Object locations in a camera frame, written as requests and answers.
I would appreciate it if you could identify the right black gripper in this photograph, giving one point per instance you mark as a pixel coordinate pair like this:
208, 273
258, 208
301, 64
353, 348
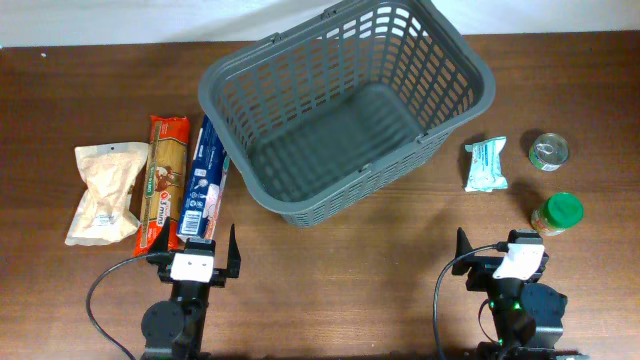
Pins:
483, 273

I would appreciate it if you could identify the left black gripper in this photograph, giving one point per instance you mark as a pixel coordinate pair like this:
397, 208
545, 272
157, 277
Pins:
219, 275

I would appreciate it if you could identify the light teal wipes packet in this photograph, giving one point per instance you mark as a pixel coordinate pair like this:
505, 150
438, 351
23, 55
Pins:
485, 173

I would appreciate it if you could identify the blue Kleenex tissue pack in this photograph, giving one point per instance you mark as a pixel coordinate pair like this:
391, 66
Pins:
205, 186

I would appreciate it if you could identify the orange spaghetti packet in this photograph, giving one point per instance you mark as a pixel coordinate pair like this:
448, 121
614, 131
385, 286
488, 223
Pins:
164, 182

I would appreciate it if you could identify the beige powder pouch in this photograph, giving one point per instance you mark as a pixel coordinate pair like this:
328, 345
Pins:
103, 214

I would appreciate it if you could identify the green lid glass jar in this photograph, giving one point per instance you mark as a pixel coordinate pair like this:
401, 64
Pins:
557, 214

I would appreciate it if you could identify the silver tin can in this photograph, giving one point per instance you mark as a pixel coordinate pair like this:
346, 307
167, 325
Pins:
549, 152

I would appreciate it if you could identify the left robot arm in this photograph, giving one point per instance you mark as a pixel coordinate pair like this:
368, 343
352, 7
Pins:
174, 328

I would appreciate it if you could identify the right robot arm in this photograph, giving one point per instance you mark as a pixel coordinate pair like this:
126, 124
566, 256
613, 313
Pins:
527, 314

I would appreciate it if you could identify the grey plastic shopping basket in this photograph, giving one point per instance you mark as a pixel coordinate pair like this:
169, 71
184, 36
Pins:
322, 115

